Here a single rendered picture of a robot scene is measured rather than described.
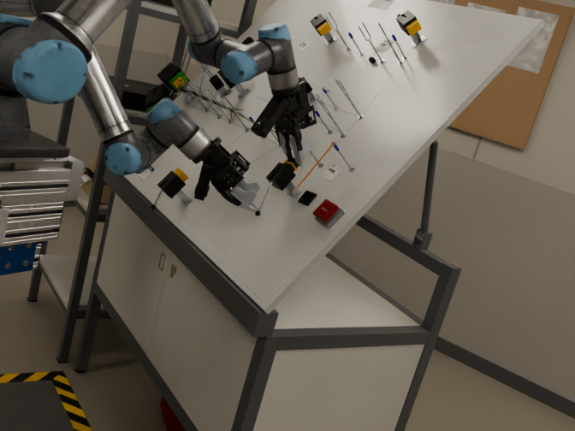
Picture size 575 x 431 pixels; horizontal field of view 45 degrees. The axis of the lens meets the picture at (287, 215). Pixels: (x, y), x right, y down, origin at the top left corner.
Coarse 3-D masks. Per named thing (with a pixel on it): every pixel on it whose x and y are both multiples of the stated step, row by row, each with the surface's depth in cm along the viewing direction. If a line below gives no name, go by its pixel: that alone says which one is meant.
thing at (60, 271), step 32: (256, 0) 268; (128, 32) 247; (224, 32) 266; (128, 64) 251; (64, 128) 303; (96, 192) 262; (64, 256) 323; (32, 288) 322; (64, 288) 291; (64, 352) 280
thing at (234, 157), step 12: (216, 144) 169; (204, 156) 169; (216, 156) 170; (228, 156) 171; (216, 168) 172; (228, 168) 169; (240, 168) 174; (216, 180) 172; (228, 180) 173; (240, 180) 172
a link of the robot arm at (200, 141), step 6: (198, 132) 168; (204, 132) 170; (192, 138) 167; (198, 138) 167; (204, 138) 168; (186, 144) 167; (192, 144) 167; (198, 144) 167; (204, 144) 168; (180, 150) 170; (186, 150) 168; (192, 150) 168; (198, 150) 168; (204, 150) 169; (192, 156) 169
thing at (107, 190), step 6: (96, 156) 283; (90, 162) 284; (96, 162) 281; (90, 168) 284; (90, 174) 278; (90, 180) 278; (84, 186) 282; (90, 186) 277; (108, 186) 272; (90, 192) 276; (108, 192) 272; (102, 198) 272; (108, 198) 273
